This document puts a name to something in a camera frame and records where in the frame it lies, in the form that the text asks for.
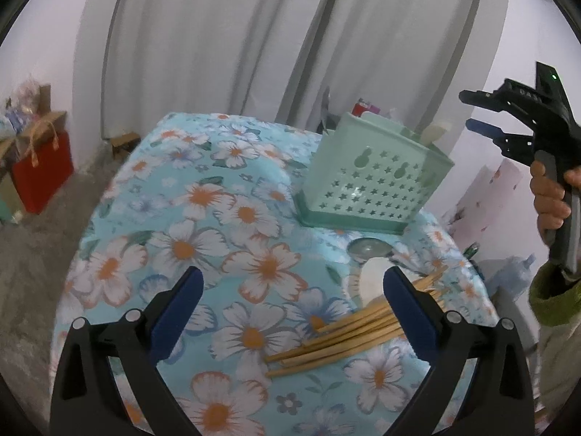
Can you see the red gift bag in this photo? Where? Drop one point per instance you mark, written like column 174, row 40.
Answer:
column 45, row 166

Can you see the wooden chopstick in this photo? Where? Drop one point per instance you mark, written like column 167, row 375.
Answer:
column 285, row 371
column 323, row 338
column 332, row 349
column 378, row 306
column 374, row 324

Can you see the red thermos bottle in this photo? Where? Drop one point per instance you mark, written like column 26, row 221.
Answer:
column 360, row 107

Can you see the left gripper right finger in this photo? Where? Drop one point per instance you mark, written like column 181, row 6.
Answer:
column 499, row 399

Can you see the person's right hand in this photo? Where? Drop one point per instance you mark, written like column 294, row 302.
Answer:
column 549, row 202

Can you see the green can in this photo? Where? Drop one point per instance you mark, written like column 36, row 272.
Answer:
column 472, row 250

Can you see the white plastic rice spoon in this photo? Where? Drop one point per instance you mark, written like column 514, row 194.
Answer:
column 434, row 132

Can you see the floral blue tablecloth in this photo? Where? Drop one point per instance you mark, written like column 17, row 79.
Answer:
column 215, row 192

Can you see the mint green utensil holder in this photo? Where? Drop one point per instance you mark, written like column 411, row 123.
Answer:
column 369, row 174

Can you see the metal spoon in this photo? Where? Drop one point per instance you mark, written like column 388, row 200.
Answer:
column 365, row 248

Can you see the pink rolled mat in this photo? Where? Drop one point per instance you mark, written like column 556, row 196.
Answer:
column 496, row 214

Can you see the grey curtain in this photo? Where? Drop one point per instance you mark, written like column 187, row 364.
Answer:
column 276, row 60

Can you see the clear water jug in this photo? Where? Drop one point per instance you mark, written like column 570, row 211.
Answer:
column 506, row 280

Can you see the green sleeve forearm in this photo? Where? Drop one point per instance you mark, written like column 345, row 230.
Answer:
column 555, row 302

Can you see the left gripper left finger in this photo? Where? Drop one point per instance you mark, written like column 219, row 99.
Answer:
column 85, row 398

